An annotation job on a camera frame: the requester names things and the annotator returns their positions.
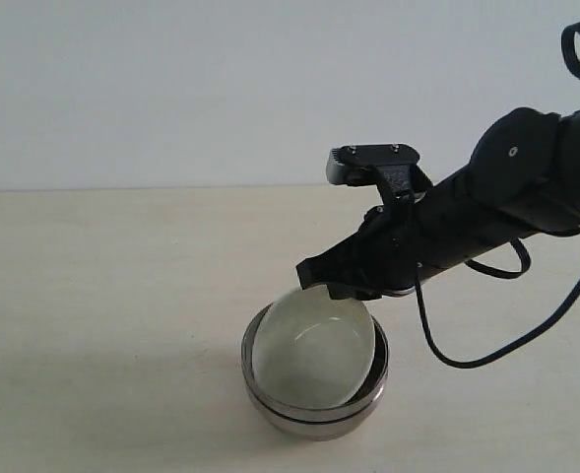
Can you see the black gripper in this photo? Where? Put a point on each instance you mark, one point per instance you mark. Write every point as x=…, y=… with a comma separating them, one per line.
x=508, y=190

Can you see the ribbed stainless steel bowl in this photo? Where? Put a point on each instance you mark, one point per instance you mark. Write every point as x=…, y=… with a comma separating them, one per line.
x=314, y=394

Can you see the white ceramic bowl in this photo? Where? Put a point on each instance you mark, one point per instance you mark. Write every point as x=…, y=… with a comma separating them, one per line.
x=314, y=345

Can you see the smooth stainless steel bowl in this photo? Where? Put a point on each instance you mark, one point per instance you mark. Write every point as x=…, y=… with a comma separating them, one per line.
x=319, y=425

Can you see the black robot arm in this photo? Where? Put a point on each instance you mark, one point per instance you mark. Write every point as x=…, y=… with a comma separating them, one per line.
x=523, y=179

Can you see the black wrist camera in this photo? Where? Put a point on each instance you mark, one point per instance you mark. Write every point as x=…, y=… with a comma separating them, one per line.
x=392, y=168

